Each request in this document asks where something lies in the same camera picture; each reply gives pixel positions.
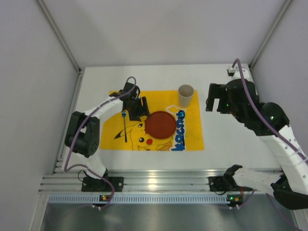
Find blue metallic fork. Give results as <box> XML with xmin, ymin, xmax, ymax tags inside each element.
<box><xmin>121</xmin><ymin>110</ymin><xmax>128</xmax><ymax>143</ymax></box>

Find red-orange plate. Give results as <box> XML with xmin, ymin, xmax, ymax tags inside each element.
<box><xmin>145</xmin><ymin>111</ymin><xmax>177</xmax><ymax>139</ymax></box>

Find beige paper cup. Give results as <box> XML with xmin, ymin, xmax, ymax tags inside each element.
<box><xmin>178</xmin><ymin>84</ymin><xmax>194</xmax><ymax>108</ymax></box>

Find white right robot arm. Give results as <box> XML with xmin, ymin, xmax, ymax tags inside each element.
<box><xmin>205</xmin><ymin>67</ymin><xmax>308</xmax><ymax>210</ymax></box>

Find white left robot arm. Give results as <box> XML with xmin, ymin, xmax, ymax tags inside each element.
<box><xmin>64</xmin><ymin>81</ymin><xmax>150</xmax><ymax>182</ymax></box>

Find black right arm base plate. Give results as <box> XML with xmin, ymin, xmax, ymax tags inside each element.
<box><xmin>208</xmin><ymin>176</ymin><xmax>253</xmax><ymax>193</ymax></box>

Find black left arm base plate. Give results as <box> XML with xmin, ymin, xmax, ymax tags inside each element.
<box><xmin>81</xmin><ymin>176</ymin><xmax>124</xmax><ymax>192</ymax></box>

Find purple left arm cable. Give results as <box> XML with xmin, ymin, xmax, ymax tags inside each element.
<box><xmin>64</xmin><ymin>76</ymin><xmax>116</xmax><ymax>209</ymax></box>

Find aluminium mounting rail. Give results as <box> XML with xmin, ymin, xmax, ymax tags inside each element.
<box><xmin>39</xmin><ymin>169</ymin><xmax>225</xmax><ymax>193</ymax></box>

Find left aluminium corner post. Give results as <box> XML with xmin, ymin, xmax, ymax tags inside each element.
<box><xmin>36</xmin><ymin>0</ymin><xmax>81</xmax><ymax>72</ymax></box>

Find aluminium corner post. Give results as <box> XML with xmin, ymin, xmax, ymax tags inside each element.
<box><xmin>248</xmin><ymin>0</ymin><xmax>294</xmax><ymax>69</ymax></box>
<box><xmin>36</xmin><ymin>0</ymin><xmax>81</xmax><ymax>72</ymax></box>

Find right aluminium corner post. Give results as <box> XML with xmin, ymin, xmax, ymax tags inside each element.
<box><xmin>248</xmin><ymin>0</ymin><xmax>294</xmax><ymax>69</ymax></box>

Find slotted grey cable duct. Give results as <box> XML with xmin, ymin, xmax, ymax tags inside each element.
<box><xmin>48</xmin><ymin>193</ymin><xmax>230</xmax><ymax>204</ymax></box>

